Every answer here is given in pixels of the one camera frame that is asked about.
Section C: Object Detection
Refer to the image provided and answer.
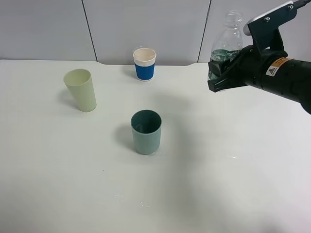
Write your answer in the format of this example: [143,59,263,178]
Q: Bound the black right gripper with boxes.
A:
[207,45,288,92]

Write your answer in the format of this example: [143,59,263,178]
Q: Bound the clear water bottle green label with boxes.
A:
[207,10,244,82]

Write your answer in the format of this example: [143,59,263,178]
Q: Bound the teal plastic cup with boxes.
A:
[130,109,162,155]

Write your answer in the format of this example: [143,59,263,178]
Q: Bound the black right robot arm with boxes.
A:
[208,45,311,113]

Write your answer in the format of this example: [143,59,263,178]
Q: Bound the blue sleeved paper cup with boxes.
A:
[133,47,156,81]

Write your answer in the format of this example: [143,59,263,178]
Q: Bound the light green plastic cup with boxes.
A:
[64,69,97,112]

